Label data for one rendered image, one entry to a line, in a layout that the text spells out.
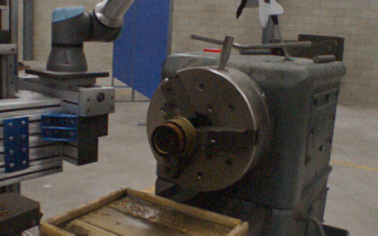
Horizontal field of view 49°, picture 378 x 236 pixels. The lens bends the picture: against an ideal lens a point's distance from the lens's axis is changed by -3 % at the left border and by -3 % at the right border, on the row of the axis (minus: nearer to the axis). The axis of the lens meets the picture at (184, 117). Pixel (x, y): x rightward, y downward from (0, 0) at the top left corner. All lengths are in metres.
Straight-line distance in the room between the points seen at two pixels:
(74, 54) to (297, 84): 0.81
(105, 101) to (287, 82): 0.66
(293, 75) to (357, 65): 9.93
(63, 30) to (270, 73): 0.76
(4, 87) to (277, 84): 0.92
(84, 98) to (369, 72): 9.91
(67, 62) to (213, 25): 10.87
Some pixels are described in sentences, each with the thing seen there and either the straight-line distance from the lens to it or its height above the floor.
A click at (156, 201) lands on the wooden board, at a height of 0.90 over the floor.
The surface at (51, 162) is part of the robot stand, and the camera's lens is 1.55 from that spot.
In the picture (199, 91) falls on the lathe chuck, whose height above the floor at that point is 1.18.
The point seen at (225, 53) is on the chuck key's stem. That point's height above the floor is 1.27.
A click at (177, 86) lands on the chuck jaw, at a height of 1.19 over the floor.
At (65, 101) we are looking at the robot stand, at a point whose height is 1.06.
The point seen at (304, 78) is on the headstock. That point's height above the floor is 1.22.
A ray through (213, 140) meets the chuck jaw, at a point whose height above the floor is 1.08.
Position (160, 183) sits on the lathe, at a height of 0.84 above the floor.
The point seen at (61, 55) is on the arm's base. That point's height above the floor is 1.22.
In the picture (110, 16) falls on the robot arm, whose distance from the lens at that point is 1.57.
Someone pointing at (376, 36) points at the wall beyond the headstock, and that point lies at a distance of 10.98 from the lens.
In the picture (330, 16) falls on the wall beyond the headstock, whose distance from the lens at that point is 11.19.
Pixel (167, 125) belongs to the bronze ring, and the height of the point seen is 1.12.
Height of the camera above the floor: 1.31
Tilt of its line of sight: 11 degrees down
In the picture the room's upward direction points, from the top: 3 degrees clockwise
